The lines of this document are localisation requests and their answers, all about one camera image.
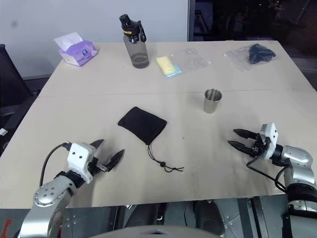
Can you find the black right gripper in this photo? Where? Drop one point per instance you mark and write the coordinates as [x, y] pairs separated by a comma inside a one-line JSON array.
[[258, 147]]

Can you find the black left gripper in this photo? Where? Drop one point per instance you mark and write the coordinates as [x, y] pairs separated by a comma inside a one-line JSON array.
[[95, 166]]

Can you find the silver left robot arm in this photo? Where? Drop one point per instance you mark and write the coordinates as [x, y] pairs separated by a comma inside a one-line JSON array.
[[48, 193]]

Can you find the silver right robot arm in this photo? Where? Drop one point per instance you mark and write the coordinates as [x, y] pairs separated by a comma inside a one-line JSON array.
[[297, 168]]

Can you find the clear empty plastic bag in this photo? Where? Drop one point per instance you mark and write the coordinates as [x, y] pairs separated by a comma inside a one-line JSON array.
[[193, 62]]

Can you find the stainless steel cup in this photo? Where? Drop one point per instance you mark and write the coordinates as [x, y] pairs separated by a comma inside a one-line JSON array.
[[212, 104]]

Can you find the black bundled item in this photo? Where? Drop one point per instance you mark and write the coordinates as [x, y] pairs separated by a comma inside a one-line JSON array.
[[260, 53]]

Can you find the grey rounded robot body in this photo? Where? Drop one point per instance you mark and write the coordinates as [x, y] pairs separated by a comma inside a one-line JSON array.
[[158, 233]]

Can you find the purple tissue box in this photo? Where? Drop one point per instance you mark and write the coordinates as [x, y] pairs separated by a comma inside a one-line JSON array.
[[79, 53]]

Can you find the yellow and blue sponge pack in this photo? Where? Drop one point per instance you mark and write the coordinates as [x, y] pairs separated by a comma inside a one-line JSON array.
[[167, 65]]

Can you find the small white object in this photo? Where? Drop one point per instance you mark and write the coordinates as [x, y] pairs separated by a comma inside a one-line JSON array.
[[3, 131]]

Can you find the grey water bottle black lid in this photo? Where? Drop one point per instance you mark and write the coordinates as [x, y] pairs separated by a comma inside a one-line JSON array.
[[137, 47]]

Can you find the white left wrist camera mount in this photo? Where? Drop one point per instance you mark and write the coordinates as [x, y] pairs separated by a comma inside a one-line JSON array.
[[79, 156]]

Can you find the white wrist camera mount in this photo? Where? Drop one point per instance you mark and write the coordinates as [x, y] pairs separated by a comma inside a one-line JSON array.
[[79, 156], [271, 135]]

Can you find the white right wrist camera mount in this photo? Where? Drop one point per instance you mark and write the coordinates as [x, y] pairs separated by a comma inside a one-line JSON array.
[[271, 135]]

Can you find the metal table frame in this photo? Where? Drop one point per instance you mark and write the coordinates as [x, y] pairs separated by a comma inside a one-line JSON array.
[[252, 218]]

